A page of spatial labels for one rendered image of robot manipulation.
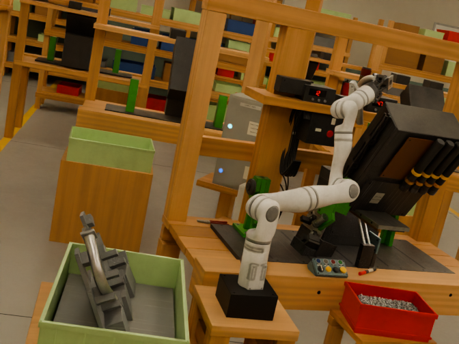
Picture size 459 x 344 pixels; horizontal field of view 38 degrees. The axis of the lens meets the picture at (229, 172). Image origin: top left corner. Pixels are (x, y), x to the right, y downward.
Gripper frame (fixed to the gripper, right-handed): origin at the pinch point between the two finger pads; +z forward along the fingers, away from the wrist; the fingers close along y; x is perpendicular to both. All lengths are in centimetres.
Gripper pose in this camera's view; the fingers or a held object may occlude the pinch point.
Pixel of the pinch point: (384, 82)
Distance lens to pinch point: 290.2
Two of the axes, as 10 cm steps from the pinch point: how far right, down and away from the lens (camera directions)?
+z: 6.5, -4.3, 6.3
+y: -0.4, -8.5, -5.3
